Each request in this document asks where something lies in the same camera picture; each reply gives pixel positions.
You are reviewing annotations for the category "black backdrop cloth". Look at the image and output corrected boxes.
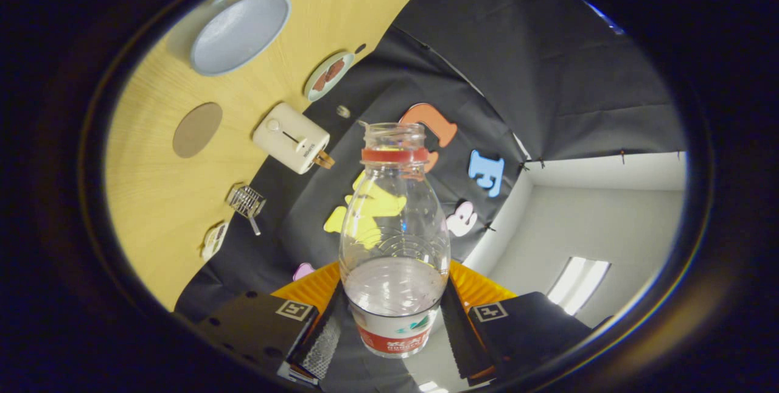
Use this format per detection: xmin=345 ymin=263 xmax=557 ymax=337
xmin=175 ymin=0 xmax=688 ymax=327

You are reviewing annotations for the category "pale green plate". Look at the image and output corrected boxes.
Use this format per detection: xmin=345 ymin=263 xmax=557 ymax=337
xmin=304 ymin=51 xmax=355 ymax=102

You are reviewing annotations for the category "light blue cup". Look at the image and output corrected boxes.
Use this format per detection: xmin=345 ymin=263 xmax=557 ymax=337
xmin=166 ymin=0 xmax=292 ymax=77

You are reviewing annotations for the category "clear plastic juice bottle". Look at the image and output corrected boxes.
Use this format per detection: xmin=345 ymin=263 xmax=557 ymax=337
xmin=338 ymin=122 xmax=452 ymax=358

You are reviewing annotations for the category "round brown coaster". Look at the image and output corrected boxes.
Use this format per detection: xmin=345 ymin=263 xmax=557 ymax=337
xmin=172 ymin=102 xmax=223 ymax=159

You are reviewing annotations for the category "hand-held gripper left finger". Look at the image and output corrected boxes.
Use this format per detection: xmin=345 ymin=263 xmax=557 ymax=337
xmin=195 ymin=261 xmax=351 ymax=384

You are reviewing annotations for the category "long ceiling light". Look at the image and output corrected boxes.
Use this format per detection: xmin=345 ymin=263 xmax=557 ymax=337
xmin=547 ymin=257 xmax=611 ymax=316

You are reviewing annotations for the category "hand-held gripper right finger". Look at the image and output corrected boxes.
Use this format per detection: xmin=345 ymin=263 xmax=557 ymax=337
xmin=439 ymin=261 xmax=615 ymax=381

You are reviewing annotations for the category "wooden table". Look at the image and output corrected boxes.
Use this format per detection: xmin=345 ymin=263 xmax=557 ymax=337
xmin=105 ymin=0 xmax=463 ymax=312

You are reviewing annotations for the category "white divided tray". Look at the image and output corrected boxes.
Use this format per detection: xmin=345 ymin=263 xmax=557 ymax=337
xmin=201 ymin=221 xmax=230 ymax=261

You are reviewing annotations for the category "metal wire basket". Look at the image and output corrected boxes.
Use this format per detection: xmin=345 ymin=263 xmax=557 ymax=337
xmin=226 ymin=184 xmax=267 ymax=218

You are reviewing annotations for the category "white toaster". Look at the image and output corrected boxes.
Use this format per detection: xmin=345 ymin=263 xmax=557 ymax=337
xmin=253 ymin=102 xmax=330 ymax=175

